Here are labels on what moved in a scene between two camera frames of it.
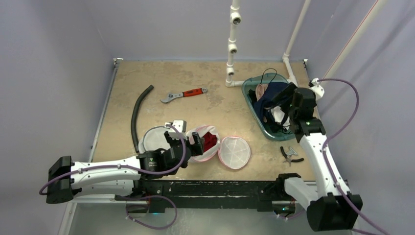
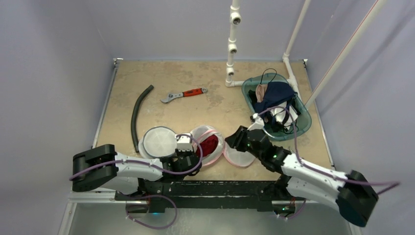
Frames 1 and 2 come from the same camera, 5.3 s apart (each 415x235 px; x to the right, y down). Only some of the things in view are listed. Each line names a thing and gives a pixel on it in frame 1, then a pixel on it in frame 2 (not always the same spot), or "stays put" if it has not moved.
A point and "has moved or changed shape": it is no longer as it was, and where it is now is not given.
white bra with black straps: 278,114 stays put
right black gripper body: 288,96 -> 242,138
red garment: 210,140 has moved or changed shape
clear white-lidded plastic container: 153,138 stays put
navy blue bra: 271,90 stays put
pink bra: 260,89 stays put
